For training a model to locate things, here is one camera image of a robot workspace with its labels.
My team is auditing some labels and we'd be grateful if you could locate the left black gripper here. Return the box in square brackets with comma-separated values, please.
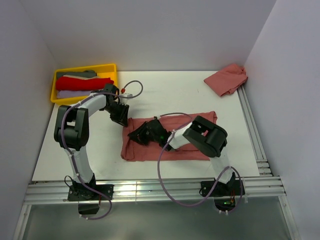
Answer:
[103, 102, 130, 127]

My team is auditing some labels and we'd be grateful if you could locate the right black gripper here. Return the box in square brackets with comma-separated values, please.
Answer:
[128, 120, 161, 145]

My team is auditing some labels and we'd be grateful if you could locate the salmon pink t-shirt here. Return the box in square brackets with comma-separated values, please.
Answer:
[120, 111, 218, 162]
[203, 63, 248, 97]

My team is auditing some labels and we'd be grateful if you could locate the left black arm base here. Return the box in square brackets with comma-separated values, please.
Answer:
[67, 184, 114, 217]

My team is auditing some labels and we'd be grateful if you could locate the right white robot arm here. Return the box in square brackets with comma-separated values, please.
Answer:
[121, 111, 235, 195]

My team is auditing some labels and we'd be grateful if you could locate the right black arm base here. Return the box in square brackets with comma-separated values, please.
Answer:
[199, 179, 247, 211]

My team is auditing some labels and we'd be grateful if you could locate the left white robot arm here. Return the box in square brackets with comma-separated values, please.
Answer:
[53, 84, 134, 200]

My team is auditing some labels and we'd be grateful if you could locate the yellow plastic tray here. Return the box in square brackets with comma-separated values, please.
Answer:
[50, 63, 118, 105]

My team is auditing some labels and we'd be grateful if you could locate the rolled grey t-shirt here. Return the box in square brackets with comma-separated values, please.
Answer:
[56, 70, 98, 79]

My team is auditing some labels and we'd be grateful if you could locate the rolled beige t-shirt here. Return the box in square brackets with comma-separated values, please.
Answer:
[61, 74, 99, 80]

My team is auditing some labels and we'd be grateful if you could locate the rolled lilac t-shirt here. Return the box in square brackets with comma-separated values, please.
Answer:
[56, 90, 91, 99]

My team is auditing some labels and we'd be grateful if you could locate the rolled red t-shirt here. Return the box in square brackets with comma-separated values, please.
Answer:
[55, 76, 114, 91]

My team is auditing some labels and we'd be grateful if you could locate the folded salmon pink t-shirt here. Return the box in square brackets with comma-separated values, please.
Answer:
[203, 63, 248, 97]

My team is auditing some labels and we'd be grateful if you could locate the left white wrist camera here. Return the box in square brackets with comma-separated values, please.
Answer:
[119, 93, 133, 102]

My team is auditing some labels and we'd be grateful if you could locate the aluminium rail frame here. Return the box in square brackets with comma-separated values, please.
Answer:
[13, 87, 301, 240]

